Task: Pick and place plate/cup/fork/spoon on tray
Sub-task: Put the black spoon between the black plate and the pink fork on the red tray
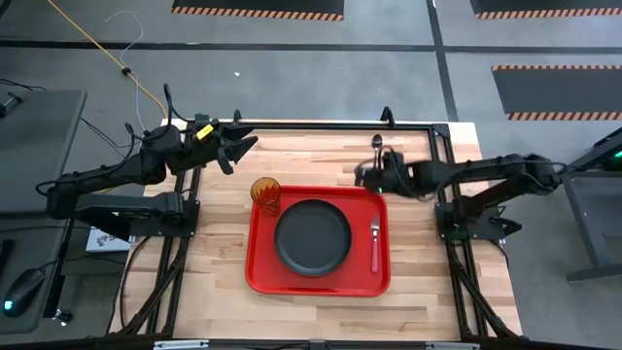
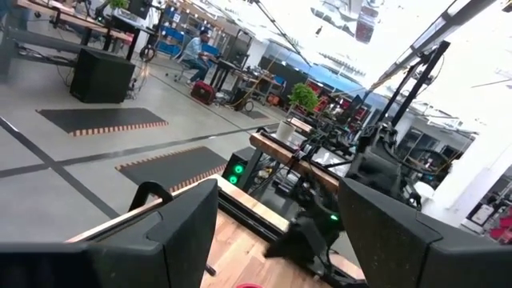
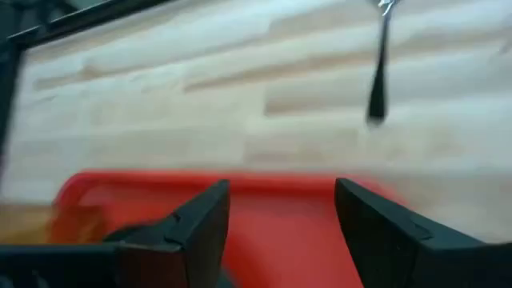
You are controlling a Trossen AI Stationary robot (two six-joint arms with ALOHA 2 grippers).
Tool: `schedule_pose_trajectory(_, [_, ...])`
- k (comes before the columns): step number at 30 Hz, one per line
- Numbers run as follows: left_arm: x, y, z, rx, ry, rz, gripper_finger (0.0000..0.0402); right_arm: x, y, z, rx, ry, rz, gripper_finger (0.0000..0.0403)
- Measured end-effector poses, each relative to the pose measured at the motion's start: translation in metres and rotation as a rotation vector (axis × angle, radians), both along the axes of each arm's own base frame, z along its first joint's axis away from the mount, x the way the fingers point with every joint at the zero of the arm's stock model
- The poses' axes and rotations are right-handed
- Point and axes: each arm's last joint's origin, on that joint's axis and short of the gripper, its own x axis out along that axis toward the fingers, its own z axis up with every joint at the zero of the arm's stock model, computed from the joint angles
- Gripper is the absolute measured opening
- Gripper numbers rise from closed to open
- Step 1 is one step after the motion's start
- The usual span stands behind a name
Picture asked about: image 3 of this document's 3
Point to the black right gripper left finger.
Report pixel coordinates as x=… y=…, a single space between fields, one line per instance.
x=200 y=224

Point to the black aluminium table frame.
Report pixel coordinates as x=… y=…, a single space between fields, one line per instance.
x=80 y=20

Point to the red plastic tray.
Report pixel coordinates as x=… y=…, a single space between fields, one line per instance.
x=280 y=236

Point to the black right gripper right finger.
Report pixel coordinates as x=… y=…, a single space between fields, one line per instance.
x=392 y=248

